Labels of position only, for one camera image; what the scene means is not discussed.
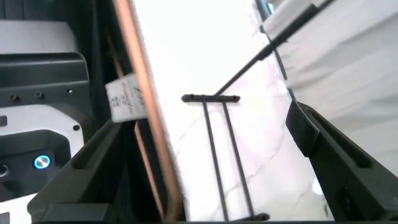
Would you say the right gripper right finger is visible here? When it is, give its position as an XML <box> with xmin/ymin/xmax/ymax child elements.
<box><xmin>285</xmin><ymin>100</ymin><xmax>398</xmax><ymax>222</ymax></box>

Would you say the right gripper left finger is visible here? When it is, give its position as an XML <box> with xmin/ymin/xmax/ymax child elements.
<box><xmin>27</xmin><ymin>120</ymin><xmax>135</xmax><ymax>222</ymax></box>

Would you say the black clothes rack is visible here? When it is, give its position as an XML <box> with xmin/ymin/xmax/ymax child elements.
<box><xmin>181</xmin><ymin>0</ymin><xmax>335</xmax><ymax>222</ymax></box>

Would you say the white curtain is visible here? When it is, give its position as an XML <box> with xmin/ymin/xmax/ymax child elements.
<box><xmin>261</xmin><ymin>0</ymin><xmax>398</xmax><ymax>175</ymax></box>

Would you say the window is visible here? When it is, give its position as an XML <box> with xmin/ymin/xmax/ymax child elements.
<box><xmin>254</xmin><ymin>0</ymin><xmax>276</xmax><ymax>16</ymax></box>

